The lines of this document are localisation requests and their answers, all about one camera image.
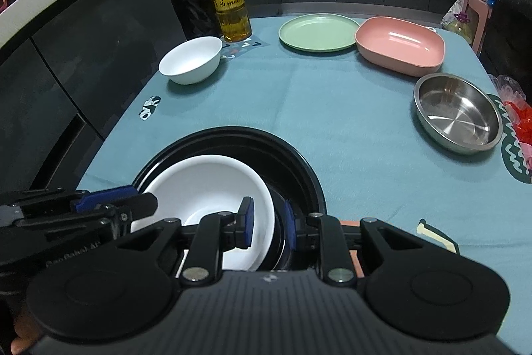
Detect blue printed tablecloth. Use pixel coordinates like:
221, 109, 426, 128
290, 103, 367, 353
75, 15, 532, 355

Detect orange flat item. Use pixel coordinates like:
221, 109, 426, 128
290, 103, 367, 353
338, 220, 366, 278

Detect red plastic bag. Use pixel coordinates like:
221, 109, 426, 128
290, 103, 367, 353
501, 99, 532, 156

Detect green round plate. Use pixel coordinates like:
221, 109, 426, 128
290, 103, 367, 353
278, 13, 361, 53

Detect clear plastic bag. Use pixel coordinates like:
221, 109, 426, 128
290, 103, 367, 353
489, 74, 528, 104

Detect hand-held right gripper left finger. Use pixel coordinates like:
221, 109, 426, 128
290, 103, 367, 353
116, 196, 255, 283

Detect pink rectangular dish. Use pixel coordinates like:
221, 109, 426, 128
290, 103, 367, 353
354, 16, 446, 78

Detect small white bowl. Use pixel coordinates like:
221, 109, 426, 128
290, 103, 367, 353
158, 36, 224, 85

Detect large white bowl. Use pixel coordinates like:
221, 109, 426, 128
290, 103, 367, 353
131, 155, 276, 271

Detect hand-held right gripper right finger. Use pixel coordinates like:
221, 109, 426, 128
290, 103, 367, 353
283, 200, 420, 285

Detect large black bowl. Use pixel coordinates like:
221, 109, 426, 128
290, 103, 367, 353
132, 126, 324, 271

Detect large cooking oil jug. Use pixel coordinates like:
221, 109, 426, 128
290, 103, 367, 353
441, 6, 474, 44

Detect dark kitchen cabinets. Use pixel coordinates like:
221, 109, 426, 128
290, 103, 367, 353
0, 0, 499, 214

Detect pink plastic stool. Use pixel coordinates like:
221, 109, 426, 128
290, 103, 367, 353
457, 0, 495, 52

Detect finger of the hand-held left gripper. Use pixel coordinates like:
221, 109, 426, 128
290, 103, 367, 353
0, 192, 159, 243
0, 185, 142, 216

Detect stainless steel basin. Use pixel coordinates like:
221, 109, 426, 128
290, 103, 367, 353
413, 73, 503, 153

